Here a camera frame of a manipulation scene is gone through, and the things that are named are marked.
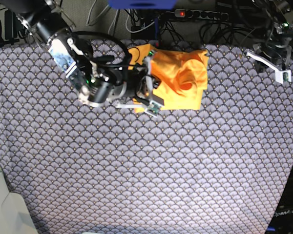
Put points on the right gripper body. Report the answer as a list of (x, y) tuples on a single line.
[(139, 84)]

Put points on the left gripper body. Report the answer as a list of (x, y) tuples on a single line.
[(274, 57)]

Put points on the yellow T-shirt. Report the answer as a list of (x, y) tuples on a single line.
[(183, 75)]

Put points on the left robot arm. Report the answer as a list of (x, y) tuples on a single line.
[(280, 29)]

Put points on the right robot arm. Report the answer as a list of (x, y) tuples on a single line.
[(96, 79)]

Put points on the black power strip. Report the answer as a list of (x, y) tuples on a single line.
[(200, 14)]

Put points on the blue fan-pattern tablecloth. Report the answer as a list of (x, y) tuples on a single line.
[(219, 170)]

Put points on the black OpenArm box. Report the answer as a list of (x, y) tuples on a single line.
[(282, 220)]

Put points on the grey chair seat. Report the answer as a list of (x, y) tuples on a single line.
[(14, 215)]

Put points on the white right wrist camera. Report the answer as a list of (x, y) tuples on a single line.
[(153, 109)]

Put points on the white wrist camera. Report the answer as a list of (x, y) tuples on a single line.
[(153, 109), (283, 76)]

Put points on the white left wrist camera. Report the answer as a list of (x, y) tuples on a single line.
[(283, 76)]

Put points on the blue clamp handle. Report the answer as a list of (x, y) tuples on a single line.
[(156, 28)]

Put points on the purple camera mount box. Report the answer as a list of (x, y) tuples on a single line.
[(142, 4)]

